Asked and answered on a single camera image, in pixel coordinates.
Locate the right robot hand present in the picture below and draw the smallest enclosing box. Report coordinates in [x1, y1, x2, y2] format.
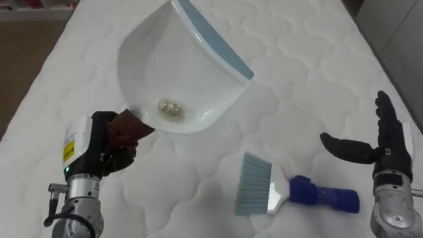
[319, 90, 415, 183]

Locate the crumpled paper scrap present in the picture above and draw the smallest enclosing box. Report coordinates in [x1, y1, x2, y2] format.
[157, 98, 184, 118]

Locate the white dustpan with blue lip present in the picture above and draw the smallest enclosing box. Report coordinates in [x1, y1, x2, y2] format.
[107, 0, 255, 141]

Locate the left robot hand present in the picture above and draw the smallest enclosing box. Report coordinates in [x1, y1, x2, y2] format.
[61, 110, 141, 182]

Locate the hand brush with blue handle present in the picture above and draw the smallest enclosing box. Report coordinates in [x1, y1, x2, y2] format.
[234, 152, 361, 217]

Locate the bed with white quilted mattress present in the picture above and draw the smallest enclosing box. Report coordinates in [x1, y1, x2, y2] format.
[0, 0, 423, 238]

